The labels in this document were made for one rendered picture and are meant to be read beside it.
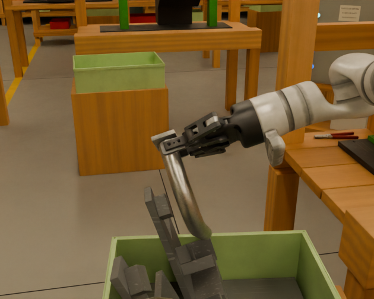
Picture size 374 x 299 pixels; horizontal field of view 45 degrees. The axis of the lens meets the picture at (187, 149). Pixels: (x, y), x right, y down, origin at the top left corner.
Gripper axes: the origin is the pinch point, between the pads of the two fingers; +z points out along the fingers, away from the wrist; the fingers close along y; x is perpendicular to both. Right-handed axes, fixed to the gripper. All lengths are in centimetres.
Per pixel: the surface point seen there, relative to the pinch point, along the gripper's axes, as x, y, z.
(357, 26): -48, -72, -69
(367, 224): 18, -46, -36
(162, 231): 11.6, -3.1, 6.2
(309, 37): -44, -61, -49
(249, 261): 18.0, -32.9, -6.0
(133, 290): 20.4, 10.2, 9.9
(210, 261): 17.7, -11.1, 0.7
